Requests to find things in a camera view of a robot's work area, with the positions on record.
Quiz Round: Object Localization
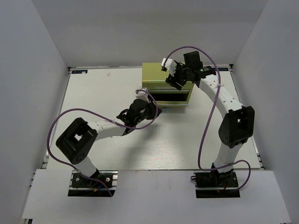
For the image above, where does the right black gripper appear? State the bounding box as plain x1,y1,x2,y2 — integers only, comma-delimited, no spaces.
166,61,192,91

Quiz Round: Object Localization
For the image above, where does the green metal drawer box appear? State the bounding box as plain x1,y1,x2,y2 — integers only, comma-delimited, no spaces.
142,63,194,108

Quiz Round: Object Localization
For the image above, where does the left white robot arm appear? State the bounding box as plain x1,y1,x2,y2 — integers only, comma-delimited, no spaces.
56,99,162,186

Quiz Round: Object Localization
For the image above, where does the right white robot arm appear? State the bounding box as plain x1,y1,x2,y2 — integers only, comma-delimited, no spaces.
161,51,255,186

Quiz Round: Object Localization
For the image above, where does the right blue corner sticker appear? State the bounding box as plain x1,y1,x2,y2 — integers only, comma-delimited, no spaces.
214,67,229,71

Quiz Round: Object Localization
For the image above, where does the blue corner sticker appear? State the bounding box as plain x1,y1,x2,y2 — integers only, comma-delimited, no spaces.
214,67,229,71
71,70,88,74

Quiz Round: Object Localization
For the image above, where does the left blue corner sticker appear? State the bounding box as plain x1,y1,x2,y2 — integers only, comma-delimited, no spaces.
71,70,88,74

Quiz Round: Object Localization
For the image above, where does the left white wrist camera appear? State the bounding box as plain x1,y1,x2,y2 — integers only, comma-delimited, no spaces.
135,88,151,103

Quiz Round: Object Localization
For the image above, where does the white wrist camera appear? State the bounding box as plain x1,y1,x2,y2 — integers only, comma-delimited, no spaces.
135,88,151,103
161,58,178,76

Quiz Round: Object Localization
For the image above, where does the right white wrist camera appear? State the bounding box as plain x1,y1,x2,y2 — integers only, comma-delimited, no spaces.
161,58,178,76

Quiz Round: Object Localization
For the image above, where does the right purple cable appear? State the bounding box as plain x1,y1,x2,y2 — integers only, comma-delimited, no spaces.
163,46,252,193

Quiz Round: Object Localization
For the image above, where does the purple cable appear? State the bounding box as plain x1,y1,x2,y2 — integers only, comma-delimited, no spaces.
46,90,162,196
163,46,252,193

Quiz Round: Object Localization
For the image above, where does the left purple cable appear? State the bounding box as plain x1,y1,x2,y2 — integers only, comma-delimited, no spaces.
46,90,162,196

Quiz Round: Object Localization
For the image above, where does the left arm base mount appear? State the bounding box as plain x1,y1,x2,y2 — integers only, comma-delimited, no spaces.
68,171,118,197

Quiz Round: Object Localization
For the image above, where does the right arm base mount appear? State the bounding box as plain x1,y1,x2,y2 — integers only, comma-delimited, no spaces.
190,171,240,199

